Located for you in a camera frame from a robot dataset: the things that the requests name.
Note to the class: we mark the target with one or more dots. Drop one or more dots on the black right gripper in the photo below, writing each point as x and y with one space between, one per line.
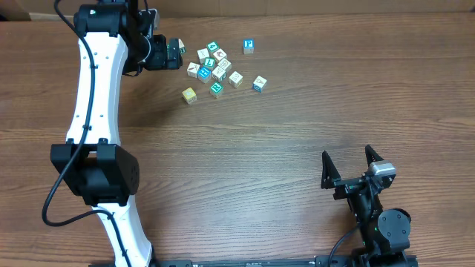
347 186

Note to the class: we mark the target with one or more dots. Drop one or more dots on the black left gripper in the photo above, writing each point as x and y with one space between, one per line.
160 60

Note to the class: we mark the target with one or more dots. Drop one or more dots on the yellow G wooden block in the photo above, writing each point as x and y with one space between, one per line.
189 95

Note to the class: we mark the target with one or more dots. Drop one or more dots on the green R wooden block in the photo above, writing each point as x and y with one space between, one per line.
216 89

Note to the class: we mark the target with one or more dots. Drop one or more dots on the white block blue side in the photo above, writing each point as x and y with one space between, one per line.
259 84

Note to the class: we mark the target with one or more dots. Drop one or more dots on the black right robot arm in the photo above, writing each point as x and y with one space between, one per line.
385 233

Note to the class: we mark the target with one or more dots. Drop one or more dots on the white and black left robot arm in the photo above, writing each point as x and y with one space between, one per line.
116 39

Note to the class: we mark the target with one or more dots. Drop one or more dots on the white hammer picture block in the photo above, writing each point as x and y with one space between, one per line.
193 69

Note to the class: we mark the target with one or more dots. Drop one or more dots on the blue H wooden block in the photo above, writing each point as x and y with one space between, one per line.
204 74

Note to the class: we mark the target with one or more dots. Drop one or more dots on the green L wooden block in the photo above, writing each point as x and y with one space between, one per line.
209 63

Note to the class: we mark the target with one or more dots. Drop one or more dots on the green top wooden block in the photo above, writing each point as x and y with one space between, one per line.
212 47

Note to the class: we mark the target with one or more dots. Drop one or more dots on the white acorn picture block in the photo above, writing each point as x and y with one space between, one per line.
219 54

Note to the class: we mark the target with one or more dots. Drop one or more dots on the white pretzel picture block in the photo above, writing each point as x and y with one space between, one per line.
225 64

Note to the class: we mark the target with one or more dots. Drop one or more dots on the white pineapple wooden block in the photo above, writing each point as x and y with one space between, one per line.
235 79

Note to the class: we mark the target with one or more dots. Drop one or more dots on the blue P wooden block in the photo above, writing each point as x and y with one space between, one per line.
248 46

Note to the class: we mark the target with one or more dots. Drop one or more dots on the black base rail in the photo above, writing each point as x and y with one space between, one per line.
318 261

